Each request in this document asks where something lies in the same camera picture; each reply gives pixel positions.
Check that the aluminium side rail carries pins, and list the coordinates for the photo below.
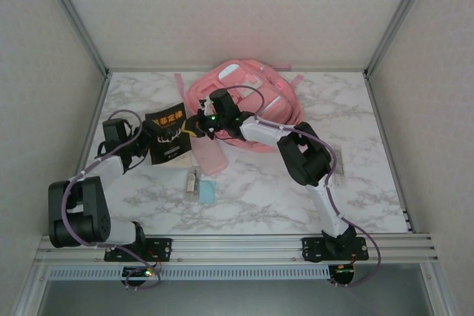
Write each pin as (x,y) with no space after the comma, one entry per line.
(388,146)
(87,146)

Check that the black book with orange title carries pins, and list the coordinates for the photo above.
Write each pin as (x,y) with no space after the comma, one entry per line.
(168,146)

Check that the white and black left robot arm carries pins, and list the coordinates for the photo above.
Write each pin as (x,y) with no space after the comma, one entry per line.
(107,169)

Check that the pink student backpack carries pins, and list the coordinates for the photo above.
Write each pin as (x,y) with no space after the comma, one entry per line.
(207,90)

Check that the black controller board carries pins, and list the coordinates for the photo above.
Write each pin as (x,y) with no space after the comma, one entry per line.
(135,274)
(342,275)

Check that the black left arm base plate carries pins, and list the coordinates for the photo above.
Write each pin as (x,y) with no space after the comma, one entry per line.
(163,249)

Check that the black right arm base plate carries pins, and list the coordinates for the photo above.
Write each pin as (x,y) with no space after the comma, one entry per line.
(313,249)

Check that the aluminium mounting rail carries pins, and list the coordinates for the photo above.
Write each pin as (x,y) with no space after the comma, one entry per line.
(237,245)

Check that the light blue eraser pad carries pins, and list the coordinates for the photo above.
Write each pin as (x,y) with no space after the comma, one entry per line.
(206,192)

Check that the aluminium frame post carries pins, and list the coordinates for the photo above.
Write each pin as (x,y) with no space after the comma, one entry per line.
(399,16)
(75,16)

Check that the aluminium lower frame bar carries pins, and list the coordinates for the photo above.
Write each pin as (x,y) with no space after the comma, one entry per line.
(440,290)
(31,290)

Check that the clear small plastic box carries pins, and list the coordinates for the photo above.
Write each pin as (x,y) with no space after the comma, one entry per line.
(191,183)

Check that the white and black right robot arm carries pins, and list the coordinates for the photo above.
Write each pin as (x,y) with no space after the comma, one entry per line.
(263,131)

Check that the pink pencil case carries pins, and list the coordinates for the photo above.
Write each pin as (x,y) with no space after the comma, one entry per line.
(209,157)

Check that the grey metal panel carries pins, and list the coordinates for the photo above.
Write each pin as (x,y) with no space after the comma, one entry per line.
(237,299)

